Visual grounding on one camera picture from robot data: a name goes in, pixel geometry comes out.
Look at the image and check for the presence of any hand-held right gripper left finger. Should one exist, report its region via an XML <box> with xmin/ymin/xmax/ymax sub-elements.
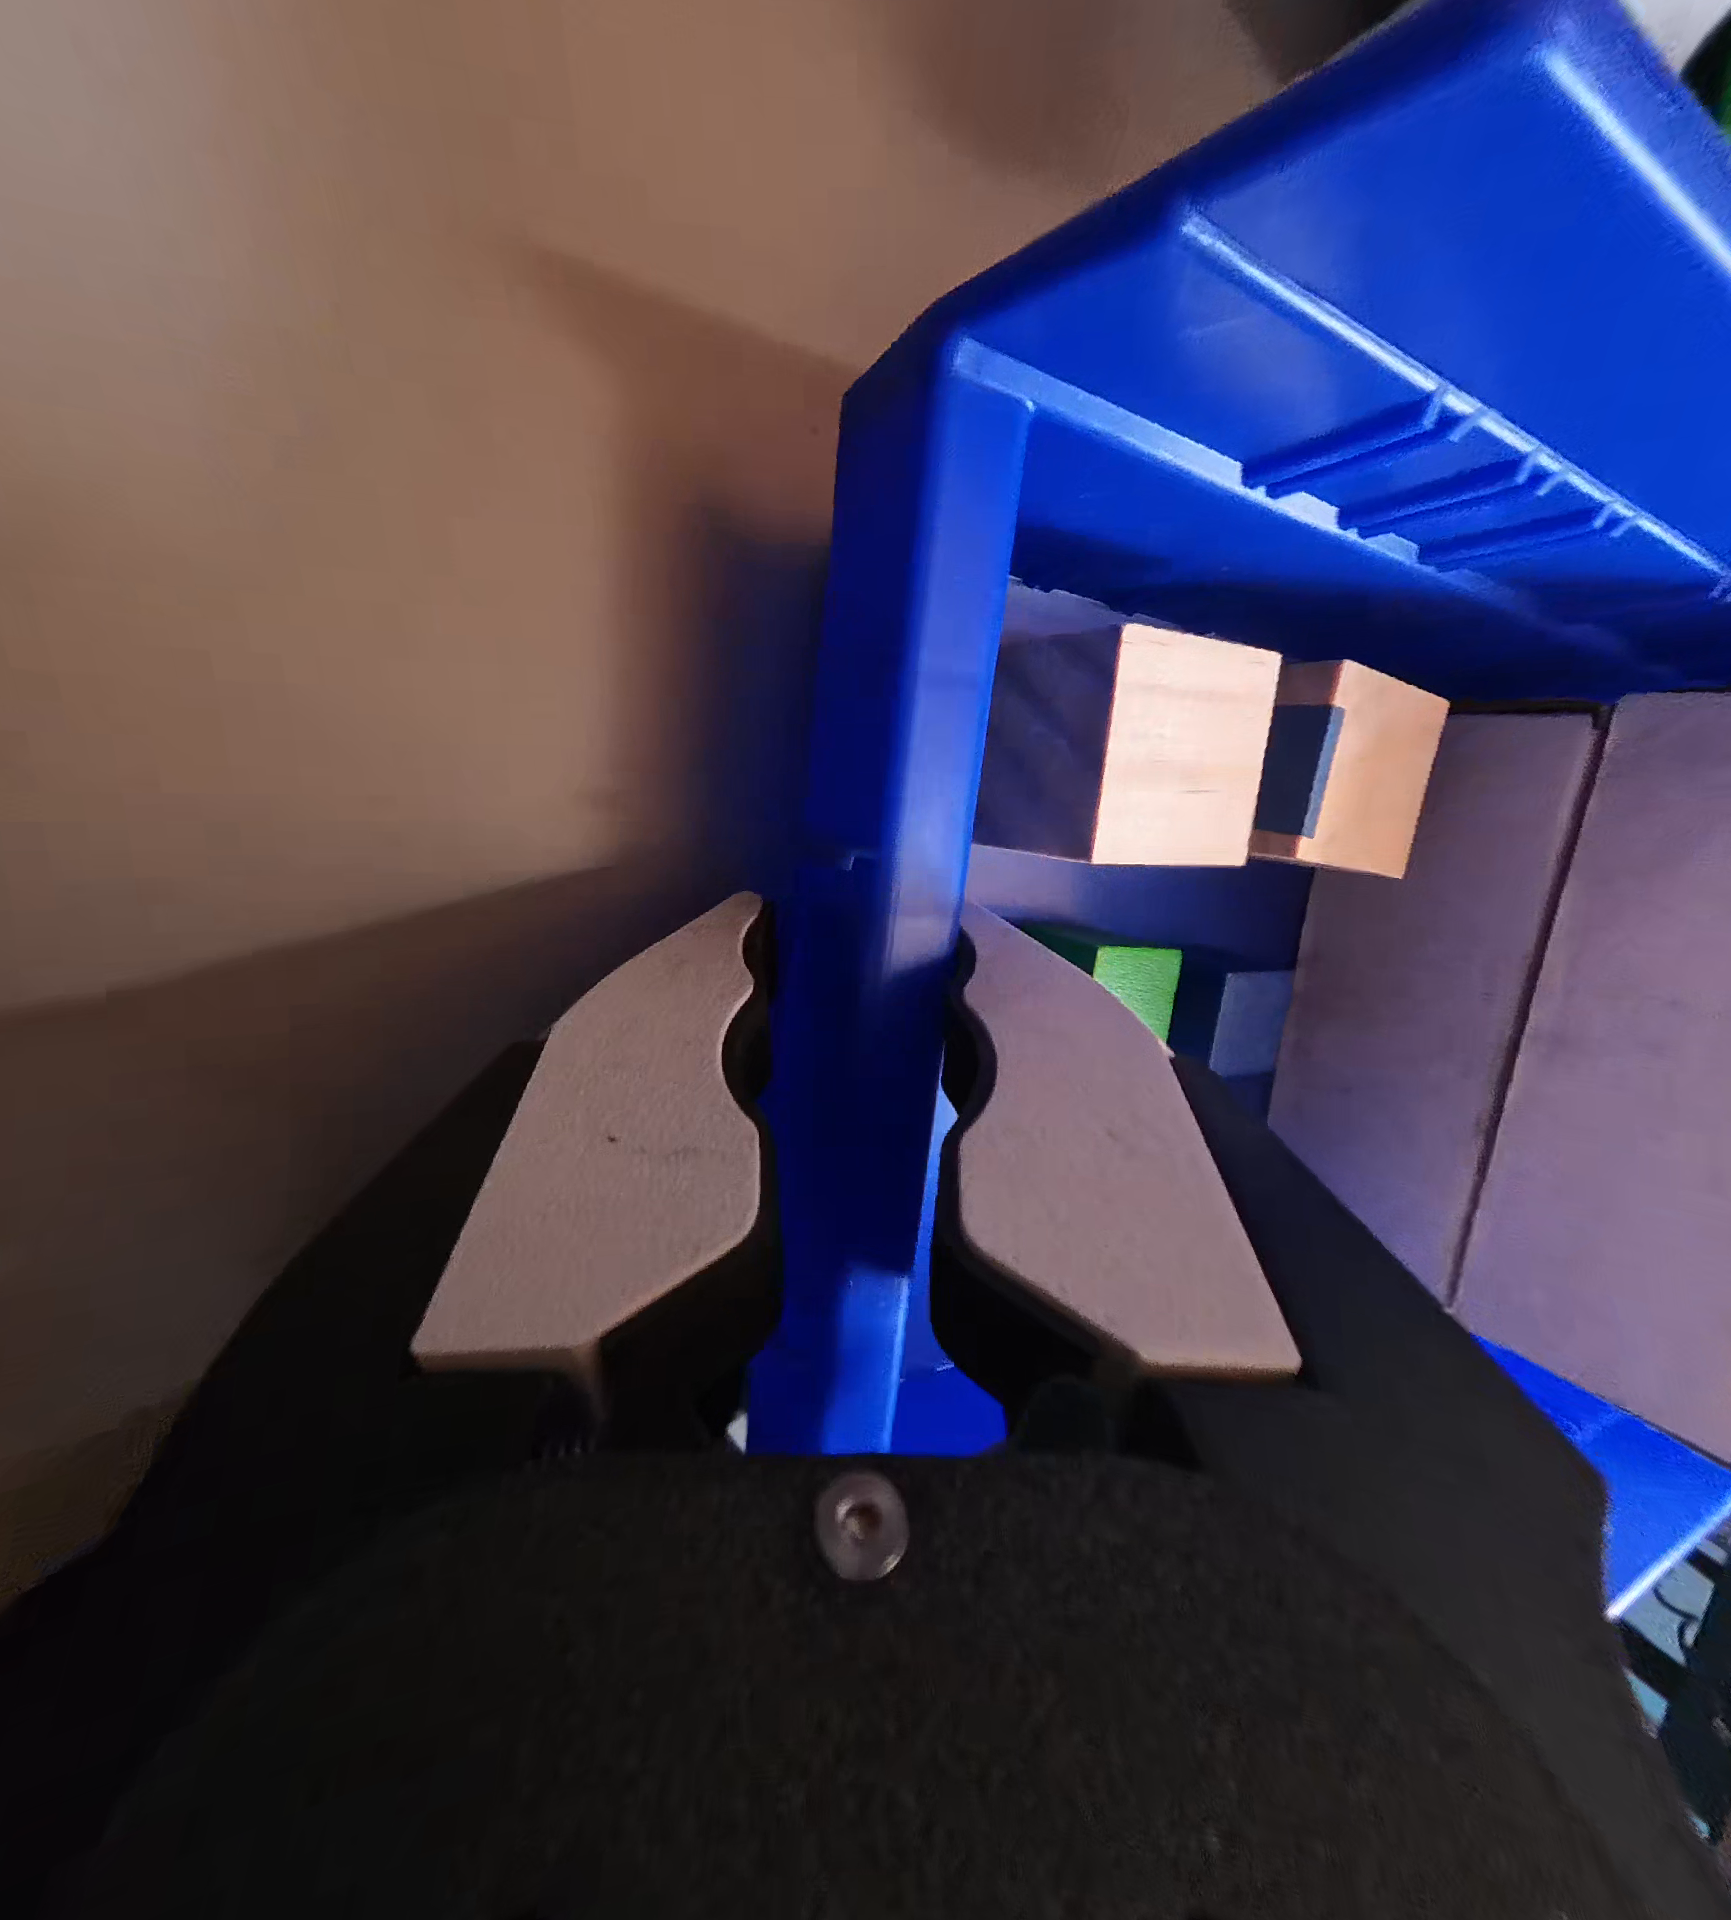
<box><xmin>412</xmin><ymin>892</ymin><xmax>783</xmax><ymax>1419</ymax></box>

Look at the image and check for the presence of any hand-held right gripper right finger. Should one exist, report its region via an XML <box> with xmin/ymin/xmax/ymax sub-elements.
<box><xmin>931</xmin><ymin>899</ymin><xmax>1305</xmax><ymax>1389</ymax></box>

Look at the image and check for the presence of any blue plastic bin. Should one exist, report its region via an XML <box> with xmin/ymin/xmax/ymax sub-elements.
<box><xmin>741</xmin><ymin>0</ymin><xmax>1731</xmax><ymax>1621</ymax></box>

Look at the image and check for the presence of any large white cardboard box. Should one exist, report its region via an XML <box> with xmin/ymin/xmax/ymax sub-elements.
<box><xmin>1267</xmin><ymin>690</ymin><xmax>1731</xmax><ymax>1476</ymax></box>

